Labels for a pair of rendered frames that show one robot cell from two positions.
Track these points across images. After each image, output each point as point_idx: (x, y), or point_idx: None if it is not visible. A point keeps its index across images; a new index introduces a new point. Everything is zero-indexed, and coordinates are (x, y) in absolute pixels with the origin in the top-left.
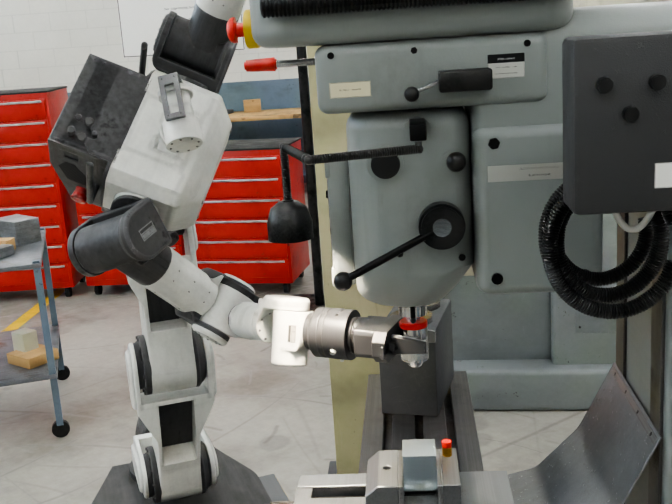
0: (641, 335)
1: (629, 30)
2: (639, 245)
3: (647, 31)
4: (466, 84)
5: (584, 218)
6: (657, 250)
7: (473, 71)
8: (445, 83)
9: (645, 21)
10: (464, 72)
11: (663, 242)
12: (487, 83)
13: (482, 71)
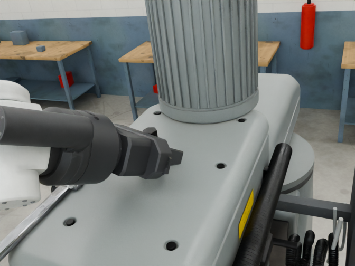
0: None
1: (269, 158)
2: (298, 257)
3: (271, 153)
4: (269, 255)
5: (268, 262)
6: (324, 258)
7: (270, 244)
8: (266, 265)
9: (270, 148)
10: (269, 249)
11: (326, 253)
12: (272, 244)
13: (272, 239)
